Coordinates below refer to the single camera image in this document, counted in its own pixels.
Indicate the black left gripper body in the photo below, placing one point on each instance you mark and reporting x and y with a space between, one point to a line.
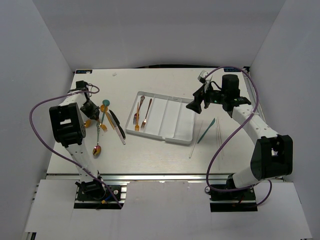
90 109

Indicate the orange plastic spoon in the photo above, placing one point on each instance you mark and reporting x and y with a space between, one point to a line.
108 117

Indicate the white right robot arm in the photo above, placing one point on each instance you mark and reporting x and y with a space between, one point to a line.
273 153

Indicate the orange plastic fork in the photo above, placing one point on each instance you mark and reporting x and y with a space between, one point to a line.
101 126
137 127

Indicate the teal plastic knife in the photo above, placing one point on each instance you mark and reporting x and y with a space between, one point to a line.
207 129

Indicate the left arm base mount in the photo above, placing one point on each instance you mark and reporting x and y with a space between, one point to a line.
94 195

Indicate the rose gold metal fork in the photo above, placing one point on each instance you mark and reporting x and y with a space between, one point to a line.
146 115

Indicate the gold metal spoon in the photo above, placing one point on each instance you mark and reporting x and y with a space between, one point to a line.
87 123

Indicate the white chopstick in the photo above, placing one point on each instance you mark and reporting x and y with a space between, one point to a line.
196 140

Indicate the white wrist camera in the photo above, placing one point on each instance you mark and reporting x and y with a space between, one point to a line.
204 78
80 87

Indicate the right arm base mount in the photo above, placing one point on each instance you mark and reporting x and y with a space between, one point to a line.
236 201

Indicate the white divided cutlery tray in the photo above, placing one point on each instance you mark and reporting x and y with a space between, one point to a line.
168 118

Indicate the teal plastic spoon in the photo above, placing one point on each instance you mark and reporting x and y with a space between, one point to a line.
104 108

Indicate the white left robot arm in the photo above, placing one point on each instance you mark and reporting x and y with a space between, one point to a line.
68 129

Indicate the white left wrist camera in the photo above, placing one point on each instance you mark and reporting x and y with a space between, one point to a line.
80 87

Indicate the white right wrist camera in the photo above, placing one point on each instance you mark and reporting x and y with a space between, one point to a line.
204 78

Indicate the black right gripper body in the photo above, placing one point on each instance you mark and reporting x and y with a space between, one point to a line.
210 96

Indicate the black knife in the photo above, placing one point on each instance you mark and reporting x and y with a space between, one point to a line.
118 124

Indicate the aluminium table rail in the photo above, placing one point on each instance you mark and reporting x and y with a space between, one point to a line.
133 177

